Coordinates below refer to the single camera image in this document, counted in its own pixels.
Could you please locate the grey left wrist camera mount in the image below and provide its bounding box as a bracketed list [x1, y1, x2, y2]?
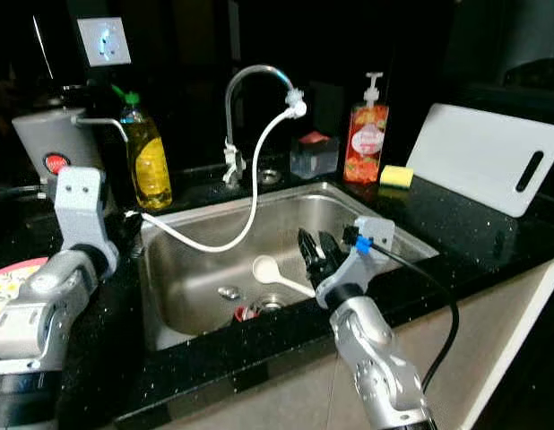
[53, 166, 120, 270]

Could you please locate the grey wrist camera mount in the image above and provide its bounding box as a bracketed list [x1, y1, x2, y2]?
[316, 217, 396, 298]
[53, 166, 120, 270]

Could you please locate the white wall switch panel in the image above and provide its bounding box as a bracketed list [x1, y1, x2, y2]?
[77, 16, 133, 68]

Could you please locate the yellow dish soap bottle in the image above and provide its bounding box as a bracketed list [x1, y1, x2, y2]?
[113, 85, 174, 212]

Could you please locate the white flexible hose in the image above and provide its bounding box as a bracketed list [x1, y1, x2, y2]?
[125, 90, 310, 253]

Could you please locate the stainless steel sink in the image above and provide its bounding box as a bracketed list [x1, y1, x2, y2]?
[136, 182, 439, 352]

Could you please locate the red pump soap bottle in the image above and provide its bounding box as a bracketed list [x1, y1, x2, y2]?
[342, 72, 390, 185]

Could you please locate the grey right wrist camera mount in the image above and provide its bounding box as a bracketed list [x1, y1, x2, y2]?
[316, 217, 396, 298]

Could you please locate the clear box with red lid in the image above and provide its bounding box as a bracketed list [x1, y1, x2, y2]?
[290, 131, 341, 180]

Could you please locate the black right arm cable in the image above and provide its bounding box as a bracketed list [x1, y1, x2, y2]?
[352, 231, 461, 393]

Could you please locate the white cutting board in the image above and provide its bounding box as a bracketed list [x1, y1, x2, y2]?
[405, 103, 554, 219]

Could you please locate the pink patterned plate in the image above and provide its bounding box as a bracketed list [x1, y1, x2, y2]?
[0, 257, 50, 316]

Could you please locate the yellow sponge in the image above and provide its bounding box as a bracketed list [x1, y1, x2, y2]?
[379, 165, 415, 190]

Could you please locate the metal sink drain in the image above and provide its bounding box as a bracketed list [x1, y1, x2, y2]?
[255, 296, 292, 315]

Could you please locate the white plastic ladle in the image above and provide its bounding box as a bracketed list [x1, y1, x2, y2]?
[251, 255, 318, 299]

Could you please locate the chrome gooseneck faucet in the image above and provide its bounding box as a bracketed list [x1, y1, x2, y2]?
[222, 64, 303, 188]

